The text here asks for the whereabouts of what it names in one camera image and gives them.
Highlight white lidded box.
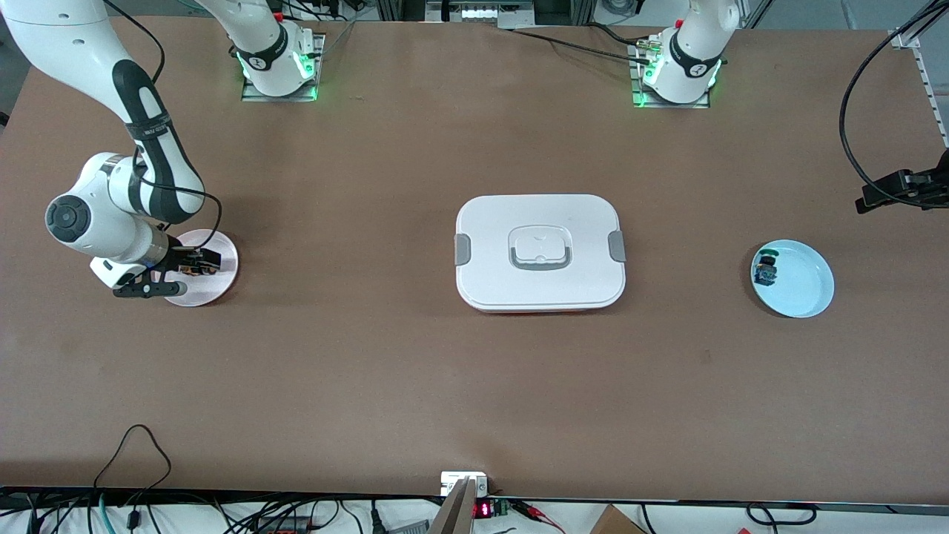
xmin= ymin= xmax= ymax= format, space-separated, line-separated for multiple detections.
xmin=454 ymin=194 xmax=627 ymax=314

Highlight brown cardboard box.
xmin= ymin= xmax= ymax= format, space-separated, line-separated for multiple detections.
xmin=589 ymin=504 xmax=647 ymax=534

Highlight pink round plate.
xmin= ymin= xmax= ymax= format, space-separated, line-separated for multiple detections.
xmin=162 ymin=228 xmax=239 ymax=308

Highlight light blue round plate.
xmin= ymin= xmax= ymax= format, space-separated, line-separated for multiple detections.
xmin=750 ymin=239 xmax=836 ymax=319

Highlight white mounting block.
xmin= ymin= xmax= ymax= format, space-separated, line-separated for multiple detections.
xmin=440 ymin=472 xmax=489 ymax=497

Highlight aluminium profile bar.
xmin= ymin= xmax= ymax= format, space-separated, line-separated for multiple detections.
xmin=429 ymin=478 xmax=479 ymax=534

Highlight red clip leads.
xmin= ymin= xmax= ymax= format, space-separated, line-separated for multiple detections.
xmin=510 ymin=500 xmax=566 ymax=534

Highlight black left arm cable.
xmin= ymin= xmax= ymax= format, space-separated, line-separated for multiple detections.
xmin=839 ymin=0 xmax=949 ymax=205

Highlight aluminium slotted rail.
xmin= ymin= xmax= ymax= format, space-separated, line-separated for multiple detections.
xmin=890 ymin=0 xmax=949 ymax=148

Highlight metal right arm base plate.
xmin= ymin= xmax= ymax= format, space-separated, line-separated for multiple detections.
xmin=241 ymin=31 xmax=325 ymax=102

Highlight thin black looped cable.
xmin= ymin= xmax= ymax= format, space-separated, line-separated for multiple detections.
xmin=93 ymin=424 xmax=173 ymax=512

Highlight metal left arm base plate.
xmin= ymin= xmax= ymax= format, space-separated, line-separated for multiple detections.
xmin=630 ymin=33 xmax=711 ymax=110

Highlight tangled black cable bundle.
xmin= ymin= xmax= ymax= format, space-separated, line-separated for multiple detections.
xmin=0 ymin=489 xmax=438 ymax=534

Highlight black flat cable loop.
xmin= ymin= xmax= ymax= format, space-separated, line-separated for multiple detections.
xmin=745 ymin=502 xmax=818 ymax=527

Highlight black base supply cable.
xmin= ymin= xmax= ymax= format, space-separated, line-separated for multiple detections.
xmin=508 ymin=22 xmax=657 ymax=64

